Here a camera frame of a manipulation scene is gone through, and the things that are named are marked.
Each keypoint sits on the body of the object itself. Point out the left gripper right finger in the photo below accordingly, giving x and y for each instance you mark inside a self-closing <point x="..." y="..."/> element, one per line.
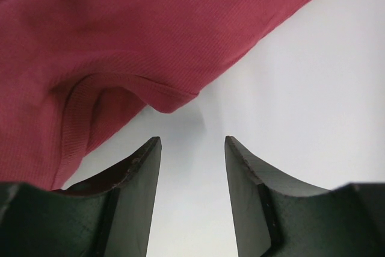
<point x="275" y="214"/>

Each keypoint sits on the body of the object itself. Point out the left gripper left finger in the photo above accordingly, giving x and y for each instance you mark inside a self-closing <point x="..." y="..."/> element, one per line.
<point x="108" y="214"/>

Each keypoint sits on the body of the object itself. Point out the maroon garment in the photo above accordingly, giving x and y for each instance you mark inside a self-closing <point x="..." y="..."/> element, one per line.
<point x="74" y="72"/>

